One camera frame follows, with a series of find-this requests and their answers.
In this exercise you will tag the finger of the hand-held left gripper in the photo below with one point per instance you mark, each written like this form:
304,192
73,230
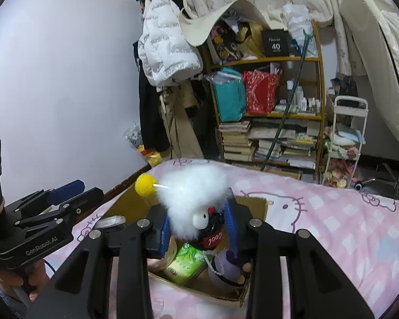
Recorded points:
83,201
66,188

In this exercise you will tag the white trolley cart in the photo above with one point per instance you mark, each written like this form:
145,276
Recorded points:
345,139

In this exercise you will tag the purple plush doll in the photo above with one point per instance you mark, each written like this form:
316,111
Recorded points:
224,265

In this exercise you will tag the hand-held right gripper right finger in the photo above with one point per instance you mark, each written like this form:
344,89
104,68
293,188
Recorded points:
232,232

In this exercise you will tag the white puffer jacket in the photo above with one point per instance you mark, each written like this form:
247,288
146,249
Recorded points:
166,46

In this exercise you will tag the white mattress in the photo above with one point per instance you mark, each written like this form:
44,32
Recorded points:
379,56

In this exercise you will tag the wooden shelf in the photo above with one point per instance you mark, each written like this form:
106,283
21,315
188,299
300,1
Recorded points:
276,60

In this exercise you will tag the black coat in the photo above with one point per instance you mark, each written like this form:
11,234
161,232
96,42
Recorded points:
151,116

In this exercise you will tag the clear plastic bag of toys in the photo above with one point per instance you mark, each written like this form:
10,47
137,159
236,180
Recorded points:
136,136

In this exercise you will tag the black handbag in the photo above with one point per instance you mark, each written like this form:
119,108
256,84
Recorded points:
344,88

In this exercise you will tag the red patterned bag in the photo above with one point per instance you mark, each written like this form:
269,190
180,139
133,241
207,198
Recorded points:
262,93

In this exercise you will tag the pink cat printed bed sheet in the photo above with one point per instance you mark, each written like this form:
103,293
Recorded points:
335,222

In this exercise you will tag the teal bag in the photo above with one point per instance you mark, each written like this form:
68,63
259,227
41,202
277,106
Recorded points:
231,103

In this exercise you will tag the black floral tote bag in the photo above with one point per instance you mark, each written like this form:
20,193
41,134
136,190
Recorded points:
224,45

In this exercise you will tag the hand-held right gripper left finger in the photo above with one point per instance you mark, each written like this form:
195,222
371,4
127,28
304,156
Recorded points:
165,239

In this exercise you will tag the stack of books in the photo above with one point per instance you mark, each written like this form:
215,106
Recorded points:
236,143

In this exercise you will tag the dark wooden bed frame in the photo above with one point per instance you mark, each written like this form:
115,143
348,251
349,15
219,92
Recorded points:
126,182

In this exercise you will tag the white plastic bag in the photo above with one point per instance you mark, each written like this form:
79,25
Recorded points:
297,23

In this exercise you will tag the beige pants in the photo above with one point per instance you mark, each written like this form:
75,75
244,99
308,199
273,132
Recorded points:
176,126

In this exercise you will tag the cream mat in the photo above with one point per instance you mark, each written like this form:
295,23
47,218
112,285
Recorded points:
199,26

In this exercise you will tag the cardboard box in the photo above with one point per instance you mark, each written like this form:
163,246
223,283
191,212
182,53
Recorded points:
252,207

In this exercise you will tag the pile of magazines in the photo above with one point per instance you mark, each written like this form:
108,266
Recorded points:
286,146

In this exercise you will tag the black box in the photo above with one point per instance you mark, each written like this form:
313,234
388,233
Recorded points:
275,43

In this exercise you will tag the group of cosmetic bottles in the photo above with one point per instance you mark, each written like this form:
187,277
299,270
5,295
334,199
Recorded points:
302,101

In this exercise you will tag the round flat tin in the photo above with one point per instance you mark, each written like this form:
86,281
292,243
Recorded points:
111,222

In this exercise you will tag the green packet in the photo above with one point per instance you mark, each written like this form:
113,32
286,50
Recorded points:
183,262

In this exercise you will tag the person's left hand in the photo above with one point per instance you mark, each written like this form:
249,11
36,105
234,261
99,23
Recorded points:
6,276

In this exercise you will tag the white fluffy plush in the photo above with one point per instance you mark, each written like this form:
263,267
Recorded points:
193,189

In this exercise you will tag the green pole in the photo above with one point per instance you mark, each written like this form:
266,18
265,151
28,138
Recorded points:
286,116

